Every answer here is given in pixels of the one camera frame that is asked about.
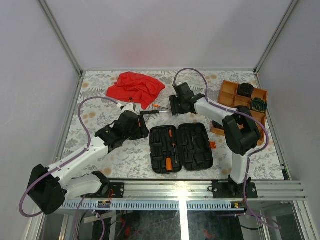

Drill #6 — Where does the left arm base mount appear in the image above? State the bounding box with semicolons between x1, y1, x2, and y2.
86;182;125;199

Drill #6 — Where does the aluminium front rail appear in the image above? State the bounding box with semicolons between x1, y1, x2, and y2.
37;179;307;201

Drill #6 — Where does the orange handled tool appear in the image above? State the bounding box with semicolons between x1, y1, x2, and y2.
165;157;173;172

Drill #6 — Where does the blue green rolled cloth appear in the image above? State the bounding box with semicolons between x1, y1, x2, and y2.
250;97;268;113

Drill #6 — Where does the black plastic tool case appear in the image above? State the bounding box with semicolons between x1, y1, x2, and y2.
149;122;214;175

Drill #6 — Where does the red crumpled cloth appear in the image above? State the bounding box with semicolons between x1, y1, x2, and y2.
106;72;165;110

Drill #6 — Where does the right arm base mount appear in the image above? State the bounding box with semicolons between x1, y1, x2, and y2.
211;178;258;199

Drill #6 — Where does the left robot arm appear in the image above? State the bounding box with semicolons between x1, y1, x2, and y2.
28;110;149;215

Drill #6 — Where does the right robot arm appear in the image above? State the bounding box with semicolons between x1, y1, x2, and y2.
169;82;261;198

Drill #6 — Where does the flat metal file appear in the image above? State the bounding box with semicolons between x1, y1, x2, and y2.
152;104;171;111

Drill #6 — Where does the dark rolled cloth top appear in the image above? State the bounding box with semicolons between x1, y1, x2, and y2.
237;83;255;98

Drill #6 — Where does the steel claw hammer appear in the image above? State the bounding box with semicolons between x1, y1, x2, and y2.
139;110;172;116

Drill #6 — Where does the wooden compartment tray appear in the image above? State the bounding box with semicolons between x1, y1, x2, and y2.
210;80;269;147

